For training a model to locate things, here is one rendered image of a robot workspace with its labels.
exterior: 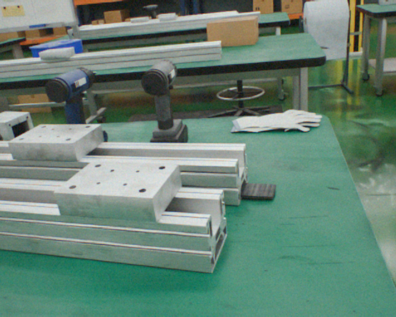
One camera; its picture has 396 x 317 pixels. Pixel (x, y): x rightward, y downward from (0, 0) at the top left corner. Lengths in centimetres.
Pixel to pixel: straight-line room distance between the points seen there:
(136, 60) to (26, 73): 66
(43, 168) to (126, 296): 42
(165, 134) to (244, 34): 172
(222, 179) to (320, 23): 351
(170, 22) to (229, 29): 153
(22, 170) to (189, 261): 48
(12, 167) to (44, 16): 301
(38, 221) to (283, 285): 40
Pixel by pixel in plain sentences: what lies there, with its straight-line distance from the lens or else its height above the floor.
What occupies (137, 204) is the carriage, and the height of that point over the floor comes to 89.
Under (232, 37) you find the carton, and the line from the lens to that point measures 263.
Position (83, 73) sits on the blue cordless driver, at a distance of 107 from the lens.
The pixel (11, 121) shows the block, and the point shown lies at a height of 87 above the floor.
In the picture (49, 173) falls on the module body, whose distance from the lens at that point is 90.
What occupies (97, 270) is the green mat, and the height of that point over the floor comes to 78.
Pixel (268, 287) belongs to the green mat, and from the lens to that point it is 57.
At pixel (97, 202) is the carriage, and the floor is 89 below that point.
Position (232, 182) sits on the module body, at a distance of 73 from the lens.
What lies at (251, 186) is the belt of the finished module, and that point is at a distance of 79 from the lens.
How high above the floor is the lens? 116
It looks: 24 degrees down
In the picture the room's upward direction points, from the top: 7 degrees counter-clockwise
